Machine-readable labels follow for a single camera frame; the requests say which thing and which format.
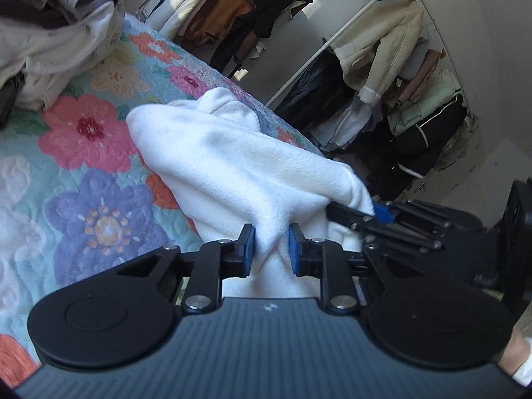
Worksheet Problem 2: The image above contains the white fleece zip jacket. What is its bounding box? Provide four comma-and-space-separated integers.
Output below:
126, 87, 373, 298

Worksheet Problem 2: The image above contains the white clothes rack pole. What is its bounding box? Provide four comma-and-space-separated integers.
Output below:
265, 0, 380, 107

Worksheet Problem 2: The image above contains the pile of folded clothes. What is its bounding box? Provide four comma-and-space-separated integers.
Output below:
1, 0, 125, 126

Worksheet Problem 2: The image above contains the person's right hand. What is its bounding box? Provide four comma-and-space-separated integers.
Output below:
498, 327, 532, 387

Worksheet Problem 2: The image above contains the black track jacket white stripe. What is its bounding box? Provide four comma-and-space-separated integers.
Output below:
362, 94, 467, 201

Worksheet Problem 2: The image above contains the floral quilted bedspread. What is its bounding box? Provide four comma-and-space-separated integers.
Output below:
1, 15, 310, 387

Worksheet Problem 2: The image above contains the cream sherpa jacket hanging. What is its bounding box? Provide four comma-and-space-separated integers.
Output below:
332, 1, 424, 106

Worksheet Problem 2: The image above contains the black hanging garment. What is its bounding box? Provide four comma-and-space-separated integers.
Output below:
209, 0, 314, 73

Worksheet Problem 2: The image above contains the brown hanging garment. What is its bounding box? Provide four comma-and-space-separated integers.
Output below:
173, 0, 254, 52

